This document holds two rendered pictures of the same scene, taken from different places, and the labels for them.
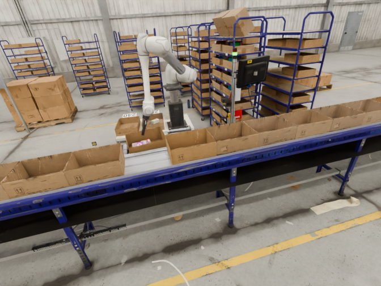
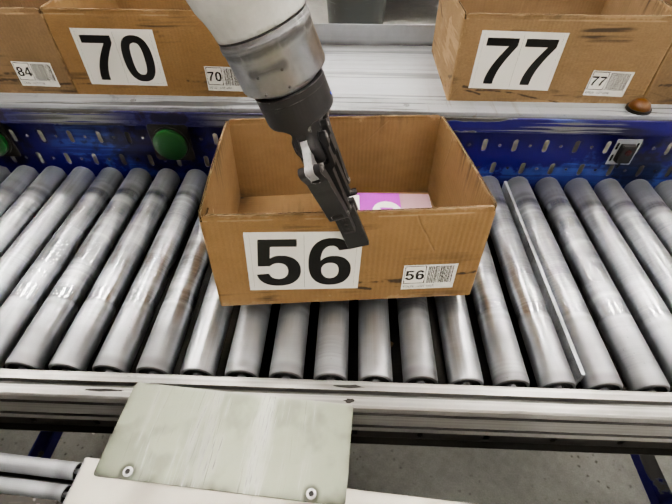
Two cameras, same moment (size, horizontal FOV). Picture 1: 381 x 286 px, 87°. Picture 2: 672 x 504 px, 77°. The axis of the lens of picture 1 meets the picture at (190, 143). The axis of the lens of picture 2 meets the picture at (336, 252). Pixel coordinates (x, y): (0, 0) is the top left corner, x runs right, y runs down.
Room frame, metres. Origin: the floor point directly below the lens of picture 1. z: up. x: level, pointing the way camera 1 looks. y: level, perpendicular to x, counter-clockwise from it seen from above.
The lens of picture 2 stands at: (2.43, 0.61, 1.29)
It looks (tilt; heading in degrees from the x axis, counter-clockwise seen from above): 46 degrees down; 195
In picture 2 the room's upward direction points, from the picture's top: straight up
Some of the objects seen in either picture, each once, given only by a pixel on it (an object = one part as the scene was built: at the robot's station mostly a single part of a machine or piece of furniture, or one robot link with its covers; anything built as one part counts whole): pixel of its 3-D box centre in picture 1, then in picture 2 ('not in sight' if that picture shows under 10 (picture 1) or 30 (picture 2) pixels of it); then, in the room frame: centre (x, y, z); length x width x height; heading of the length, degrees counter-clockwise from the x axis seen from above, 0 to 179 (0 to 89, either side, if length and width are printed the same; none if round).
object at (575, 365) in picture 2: not in sight; (528, 273); (1.83, 0.81, 0.70); 0.46 x 0.01 x 0.09; 13
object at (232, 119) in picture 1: (232, 97); not in sight; (2.42, -0.57, 1.11); 0.12 x 0.05 x 0.88; 103
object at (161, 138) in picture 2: not in sight; (169, 145); (1.76, 0.06, 0.81); 0.07 x 0.01 x 0.07; 103
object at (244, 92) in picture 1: (236, 90); not in sight; (3.14, -0.78, 0.99); 0.40 x 0.30 x 0.10; 9
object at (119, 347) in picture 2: not in sight; (162, 254); (1.98, 0.15, 0.72); 0.52 x 0.05 x 0.05; 13
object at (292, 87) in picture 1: (283, 81); not in sight; (3.46, -1.68, 0.98); 0.98 x 0.49 x 1.96; 13
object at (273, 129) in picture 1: (267, 131); not in sight; (1.72, -0.76, 0.97); 0.39 x 0.29 x 0.17; 103
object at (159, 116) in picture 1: (153, 122); not in sight; (2.56, 0.49, 0.80); 0.38 x 0.28 x 0.10; 8
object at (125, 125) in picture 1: (128, 125); not in sight; (2.50, 0.82, 0.80); 0.38 x 0.28 x 0.10; 6
